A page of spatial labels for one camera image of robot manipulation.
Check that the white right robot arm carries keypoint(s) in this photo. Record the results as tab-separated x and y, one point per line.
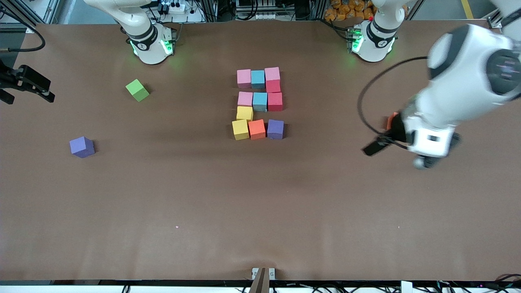
148	49

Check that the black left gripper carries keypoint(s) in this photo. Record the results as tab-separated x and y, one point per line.
397	130

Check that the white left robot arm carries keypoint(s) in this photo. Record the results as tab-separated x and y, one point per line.
460	89

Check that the orange snack bag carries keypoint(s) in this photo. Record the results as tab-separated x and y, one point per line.
346	10

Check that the small white box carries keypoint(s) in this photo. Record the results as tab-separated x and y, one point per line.
406	287

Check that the brown paper table cover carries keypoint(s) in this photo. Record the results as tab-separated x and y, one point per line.
244	211

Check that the orange foam block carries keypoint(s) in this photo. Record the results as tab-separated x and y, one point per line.
257	129
391	119

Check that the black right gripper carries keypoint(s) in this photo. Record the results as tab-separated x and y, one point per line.
12	78

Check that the pink foam block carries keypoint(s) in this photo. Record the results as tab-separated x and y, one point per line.
272	74
244	78
245	99

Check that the white power strip with plugs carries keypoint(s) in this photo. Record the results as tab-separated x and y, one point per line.
175	7

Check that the red foam block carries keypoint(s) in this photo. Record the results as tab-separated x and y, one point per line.
275	101
273	86

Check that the yellow foam block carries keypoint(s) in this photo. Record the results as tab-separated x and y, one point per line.
240	129
244	113

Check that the green foam block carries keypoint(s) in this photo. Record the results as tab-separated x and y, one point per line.
137	90

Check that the metal mount bracket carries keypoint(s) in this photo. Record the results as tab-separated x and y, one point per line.
262	280

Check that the aluminium frame profile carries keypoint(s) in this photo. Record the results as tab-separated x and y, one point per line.
498	18
24	22

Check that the blue foam block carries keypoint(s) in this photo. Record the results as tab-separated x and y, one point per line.
259	101
258	79

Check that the purple foam block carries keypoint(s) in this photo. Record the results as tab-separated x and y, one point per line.
275	129
82	147

